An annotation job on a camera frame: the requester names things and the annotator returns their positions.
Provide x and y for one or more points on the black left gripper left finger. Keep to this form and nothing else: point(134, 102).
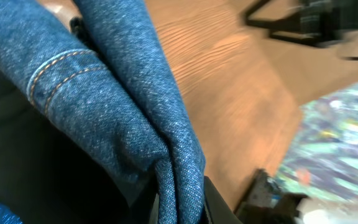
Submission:
point(143, 201)

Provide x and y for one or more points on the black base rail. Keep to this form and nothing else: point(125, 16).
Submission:
point(314, 23)

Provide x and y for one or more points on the black cloth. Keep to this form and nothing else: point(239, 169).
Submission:
point(44, 176)

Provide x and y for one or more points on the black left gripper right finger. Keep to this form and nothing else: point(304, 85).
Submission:
point(215, 209)

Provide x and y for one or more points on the dark blue towel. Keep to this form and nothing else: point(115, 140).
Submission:
point(119, 102)

